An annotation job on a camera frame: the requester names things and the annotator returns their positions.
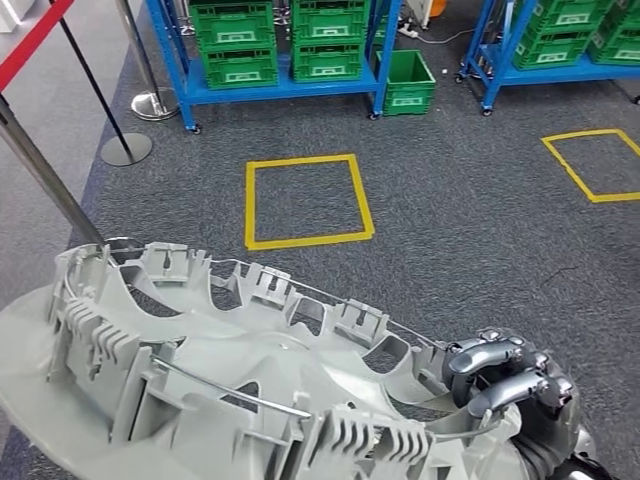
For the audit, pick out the grey plastic wheel cover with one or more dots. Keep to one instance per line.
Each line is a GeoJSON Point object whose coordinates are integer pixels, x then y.
{"type": "Point", "coordinates": [225, 358]}

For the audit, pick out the white power strip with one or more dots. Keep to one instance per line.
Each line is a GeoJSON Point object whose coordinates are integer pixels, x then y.
{"type": "Point", "coordinates": [409, 29]}

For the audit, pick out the black stanchion post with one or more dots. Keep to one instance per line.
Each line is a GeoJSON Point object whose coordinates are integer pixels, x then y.
{"type": "Point", "coordinates": [125, 151]}

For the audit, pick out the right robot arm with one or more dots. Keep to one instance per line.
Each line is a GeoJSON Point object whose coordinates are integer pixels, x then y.
{"type": "Point", "coordinates": [540, 467]}

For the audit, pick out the red barrier belt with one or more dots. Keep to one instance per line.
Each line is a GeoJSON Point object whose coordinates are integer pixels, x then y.
{"type": "Point", "coordinates": [35, 40]}

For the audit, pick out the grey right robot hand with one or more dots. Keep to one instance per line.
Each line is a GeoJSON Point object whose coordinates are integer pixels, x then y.
{"type": "Point", "coordinates": [550, 411]}

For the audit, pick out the blue metal shelf rack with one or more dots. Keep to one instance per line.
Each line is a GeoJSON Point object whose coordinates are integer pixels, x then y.
{"type": "Point", "coordinates": [280, 89]}
{"type": "Point", "coordinates": [550, 73]}

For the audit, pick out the orange object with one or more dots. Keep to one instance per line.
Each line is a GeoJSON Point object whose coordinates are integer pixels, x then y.
{"type": "Point", "coordinates": [438, 6]}

